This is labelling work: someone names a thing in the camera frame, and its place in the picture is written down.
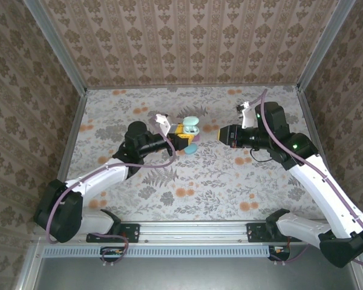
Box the black connector with wires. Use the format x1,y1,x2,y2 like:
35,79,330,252
100,246,125,257
268,246,291,262

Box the aluminium frame post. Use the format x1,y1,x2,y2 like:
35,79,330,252
296,0,357,93
23,0,88,97

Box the floral patterned table cover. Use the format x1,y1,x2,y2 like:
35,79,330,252
59,86,336,221

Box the thin aluminium wall rail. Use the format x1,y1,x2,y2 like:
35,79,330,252
87,83,300,91

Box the grey slotted cable duct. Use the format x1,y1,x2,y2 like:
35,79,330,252
43,243,275,258

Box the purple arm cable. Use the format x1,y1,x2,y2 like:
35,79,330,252
250,88,363,269
47,116,177,245

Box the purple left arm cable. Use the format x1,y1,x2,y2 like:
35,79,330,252
47,116,177,245

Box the mint green earbud charging case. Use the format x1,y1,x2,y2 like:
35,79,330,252
181,116,201,136

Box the wide aluminium base rail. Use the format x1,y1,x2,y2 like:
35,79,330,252
33,219,361,244

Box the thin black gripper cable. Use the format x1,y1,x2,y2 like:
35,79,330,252
249,147,275,163

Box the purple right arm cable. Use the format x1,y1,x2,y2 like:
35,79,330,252
250,88,363,269

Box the grey steel panel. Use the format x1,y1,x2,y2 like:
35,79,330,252
15,241,363,290

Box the aluminium frame rail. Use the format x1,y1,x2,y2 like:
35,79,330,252
57,90,88,184
296,87,346,221

